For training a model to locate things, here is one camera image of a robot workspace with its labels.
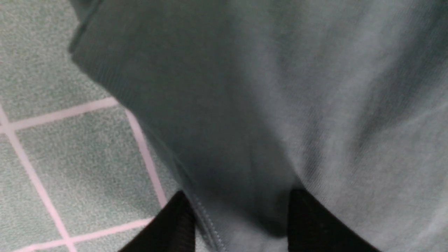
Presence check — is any green long-sleeve top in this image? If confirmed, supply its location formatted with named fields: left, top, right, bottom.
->
left=69, top=0, right=447, bottom=252

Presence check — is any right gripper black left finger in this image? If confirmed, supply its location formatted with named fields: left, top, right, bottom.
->
left=120, top=191, right=196, bottom=252

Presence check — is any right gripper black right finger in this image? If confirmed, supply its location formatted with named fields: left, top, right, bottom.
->
left=287, top=189, right=379, bottom=252

